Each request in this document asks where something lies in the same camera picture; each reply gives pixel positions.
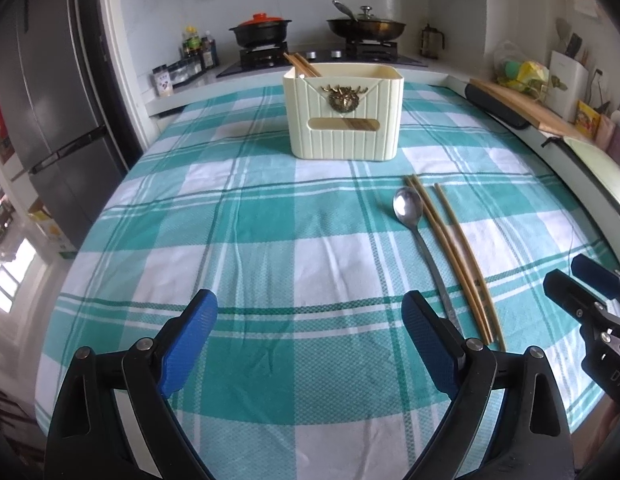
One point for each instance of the white labelled spice jar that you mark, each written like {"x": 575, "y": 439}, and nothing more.
{"x": 161, "y": 82}

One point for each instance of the dark sauce bottle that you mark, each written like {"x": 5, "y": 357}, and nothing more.
{"x": 209, "y": 54}

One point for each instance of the dark wok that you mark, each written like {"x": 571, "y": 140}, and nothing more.
{"x": 370, "y": 30}

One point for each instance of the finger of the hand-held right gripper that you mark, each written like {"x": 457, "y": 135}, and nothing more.
{"x": 570, "y": 290}
{"x": 597, "y": 275}

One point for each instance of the pale green tray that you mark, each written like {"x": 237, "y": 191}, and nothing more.
{"x": 600, "y": 165}

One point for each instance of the white knife block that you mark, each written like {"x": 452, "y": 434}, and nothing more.
{"x": 567, "y": 87}

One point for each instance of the black tray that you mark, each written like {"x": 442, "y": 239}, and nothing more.
{"x": 490, "y": 105}

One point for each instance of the metal ladle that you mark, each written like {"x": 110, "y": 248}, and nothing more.
{"x": 344, "y": 10}

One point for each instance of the black pot with orange lid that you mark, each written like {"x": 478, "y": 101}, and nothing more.
{"x": 257, "y": 32}

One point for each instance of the glass wok lid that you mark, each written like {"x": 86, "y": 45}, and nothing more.
{"x": 371, "y": 15}

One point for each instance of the teal checked tablecloth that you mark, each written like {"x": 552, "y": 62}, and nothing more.
{"x": 239, "y": 240}

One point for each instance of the glass french press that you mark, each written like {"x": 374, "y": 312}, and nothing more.
{"x": 432, "y": 42}

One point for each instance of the small metal spoon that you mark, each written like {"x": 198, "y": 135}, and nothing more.
{"x": 407, "y": 205}

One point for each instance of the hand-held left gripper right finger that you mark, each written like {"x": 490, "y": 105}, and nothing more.
{"x": 430, "y": 341}

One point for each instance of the grey spatula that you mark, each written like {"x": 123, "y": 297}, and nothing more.
{"x": 562, "y": 32}

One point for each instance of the black gas stove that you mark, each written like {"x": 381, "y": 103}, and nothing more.
{"x": 340, "y": 55}

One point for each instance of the plastic bag with produce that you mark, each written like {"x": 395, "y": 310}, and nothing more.
{"x": 522, "y": 72}

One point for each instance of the wooden cutting board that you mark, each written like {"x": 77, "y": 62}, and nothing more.
{"x": 520, "y": 105}

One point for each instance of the row of spice jars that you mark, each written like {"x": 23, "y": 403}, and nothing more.
{"x": 184, "y": 70}

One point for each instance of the grey refrigerator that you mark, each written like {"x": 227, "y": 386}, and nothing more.
{"x": 49, "y": 100}

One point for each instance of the yellow packet box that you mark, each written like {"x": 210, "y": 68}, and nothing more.
{"x": 587, "y": 117}

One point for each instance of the cream utensil holder box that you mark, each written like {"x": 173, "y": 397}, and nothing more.
{"x": 315, "y": 105}

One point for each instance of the pink cup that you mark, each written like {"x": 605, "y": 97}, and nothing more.
{"x": 605, "y": 131}

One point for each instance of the cardboard box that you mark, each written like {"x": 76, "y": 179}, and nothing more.
{"x": 52, "y": 230}

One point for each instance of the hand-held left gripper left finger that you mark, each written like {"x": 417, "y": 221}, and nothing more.
{"x": 189, "y": 341}

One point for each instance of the wall calendar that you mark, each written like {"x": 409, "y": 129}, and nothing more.
{"x": 586, "y": 4}

